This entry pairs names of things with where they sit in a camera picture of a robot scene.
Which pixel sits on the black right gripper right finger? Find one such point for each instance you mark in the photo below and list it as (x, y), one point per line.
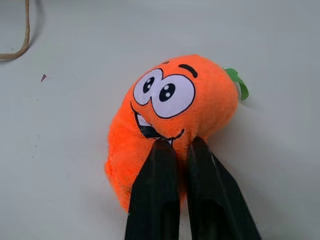
(215, 200)

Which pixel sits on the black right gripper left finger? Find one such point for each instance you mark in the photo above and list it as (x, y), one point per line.
(152, 195)

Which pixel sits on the orange carrot plush toy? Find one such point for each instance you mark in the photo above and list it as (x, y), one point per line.
(175, 100)

